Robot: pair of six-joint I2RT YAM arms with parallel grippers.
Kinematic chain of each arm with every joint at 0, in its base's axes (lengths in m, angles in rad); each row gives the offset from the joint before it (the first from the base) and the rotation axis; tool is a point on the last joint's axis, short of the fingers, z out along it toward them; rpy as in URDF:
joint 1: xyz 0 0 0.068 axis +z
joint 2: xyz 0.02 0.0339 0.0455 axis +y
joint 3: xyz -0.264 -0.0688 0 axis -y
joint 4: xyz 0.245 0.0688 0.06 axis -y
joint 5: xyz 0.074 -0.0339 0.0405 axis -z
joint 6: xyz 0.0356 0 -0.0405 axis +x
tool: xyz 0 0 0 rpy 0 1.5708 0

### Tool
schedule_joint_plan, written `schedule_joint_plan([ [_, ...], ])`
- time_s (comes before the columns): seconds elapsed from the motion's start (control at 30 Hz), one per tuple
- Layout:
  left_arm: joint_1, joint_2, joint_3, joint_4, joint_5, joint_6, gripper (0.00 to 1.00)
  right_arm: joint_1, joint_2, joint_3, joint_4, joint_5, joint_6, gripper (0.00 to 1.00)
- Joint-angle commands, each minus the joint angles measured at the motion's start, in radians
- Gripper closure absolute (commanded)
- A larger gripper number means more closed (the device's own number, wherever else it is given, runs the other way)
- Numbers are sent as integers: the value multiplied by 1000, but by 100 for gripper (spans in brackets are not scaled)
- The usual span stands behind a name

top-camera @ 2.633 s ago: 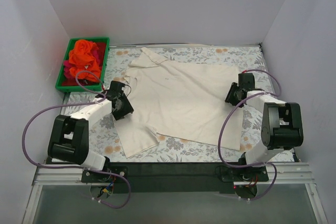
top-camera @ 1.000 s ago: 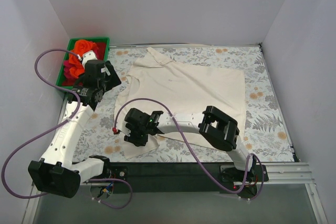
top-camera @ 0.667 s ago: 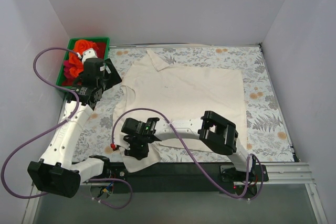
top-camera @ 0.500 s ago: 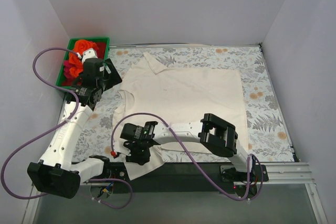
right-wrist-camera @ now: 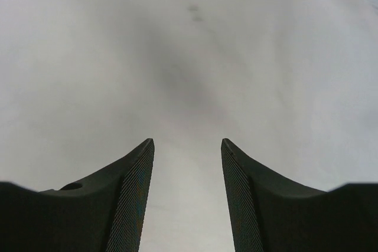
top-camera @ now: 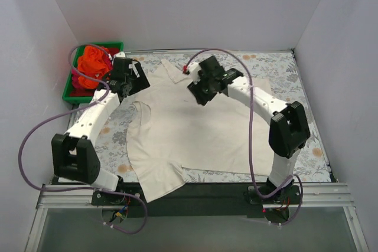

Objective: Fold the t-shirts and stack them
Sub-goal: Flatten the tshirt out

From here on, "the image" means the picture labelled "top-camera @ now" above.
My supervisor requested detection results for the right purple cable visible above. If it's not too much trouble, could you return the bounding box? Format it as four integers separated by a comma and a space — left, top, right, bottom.
184, 47, 304, 226

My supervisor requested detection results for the green plastic bin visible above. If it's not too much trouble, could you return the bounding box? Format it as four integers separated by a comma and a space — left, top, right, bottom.
62, 41, 123, 104

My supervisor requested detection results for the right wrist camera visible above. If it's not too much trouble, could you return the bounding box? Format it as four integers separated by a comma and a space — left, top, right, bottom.
183, 62, 201, 81

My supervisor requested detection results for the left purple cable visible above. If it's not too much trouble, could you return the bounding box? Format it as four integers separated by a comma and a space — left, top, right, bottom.
18, 44, 148, 235

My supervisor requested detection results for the cream t shirt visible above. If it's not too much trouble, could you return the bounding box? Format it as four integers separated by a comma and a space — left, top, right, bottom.
126, 60, 273, 202

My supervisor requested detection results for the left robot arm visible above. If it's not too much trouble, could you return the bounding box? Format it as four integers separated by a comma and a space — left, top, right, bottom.
51, 53, 150, 205

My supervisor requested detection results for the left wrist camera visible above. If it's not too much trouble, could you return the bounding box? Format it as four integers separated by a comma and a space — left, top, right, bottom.
108, 51, 127, 60

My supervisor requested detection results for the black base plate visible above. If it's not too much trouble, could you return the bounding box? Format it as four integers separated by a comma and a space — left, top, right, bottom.
91, 183, 302, 221

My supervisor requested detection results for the purple cable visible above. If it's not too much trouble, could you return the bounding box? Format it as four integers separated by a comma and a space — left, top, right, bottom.
184, 47, 304, 226
18, 44, 148, 235

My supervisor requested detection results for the orange t shirt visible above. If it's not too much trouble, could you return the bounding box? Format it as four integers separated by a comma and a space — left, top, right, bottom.
72, 45, 113, 90

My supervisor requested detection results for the aluminium frame rail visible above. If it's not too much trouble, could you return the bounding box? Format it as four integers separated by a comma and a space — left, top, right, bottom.
26, 182, 369, 251

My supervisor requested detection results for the floral table mat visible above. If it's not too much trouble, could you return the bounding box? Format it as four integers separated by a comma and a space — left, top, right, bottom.
95, 50, 337, 182

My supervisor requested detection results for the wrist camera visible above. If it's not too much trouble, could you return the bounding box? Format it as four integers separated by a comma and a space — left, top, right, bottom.
183, 62, 201, 81
108, 51, 127, 60

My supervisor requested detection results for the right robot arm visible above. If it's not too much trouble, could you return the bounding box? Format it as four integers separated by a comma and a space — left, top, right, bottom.
183, 56, 310, 204

